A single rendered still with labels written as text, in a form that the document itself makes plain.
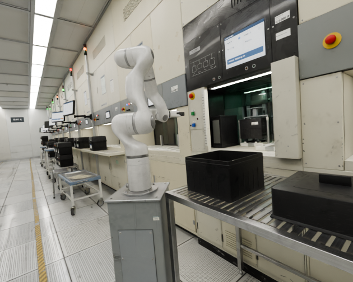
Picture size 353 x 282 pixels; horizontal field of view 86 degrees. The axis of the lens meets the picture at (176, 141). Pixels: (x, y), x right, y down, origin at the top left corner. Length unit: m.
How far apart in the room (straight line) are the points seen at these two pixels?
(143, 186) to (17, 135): 13.57
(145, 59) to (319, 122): 0.94
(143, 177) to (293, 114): 0.84
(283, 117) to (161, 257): 0.95
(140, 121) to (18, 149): 13.59
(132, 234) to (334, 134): 1.08
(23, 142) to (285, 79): 14.04
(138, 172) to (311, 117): 0.93
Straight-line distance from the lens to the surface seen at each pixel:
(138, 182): 1.01
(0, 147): 14.46
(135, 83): 1.06
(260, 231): 0.69
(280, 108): 1.19
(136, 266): 1.12
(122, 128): 1.01
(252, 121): 1.80
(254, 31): 1.41
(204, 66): 1.61
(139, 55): 1.13
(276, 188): 0.71
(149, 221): 0.99
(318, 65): 1.20
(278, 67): 1.22
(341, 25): 1.22
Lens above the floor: 1.08
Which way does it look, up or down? 4 degrees down
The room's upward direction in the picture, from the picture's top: 5 degrees counter-clockwise
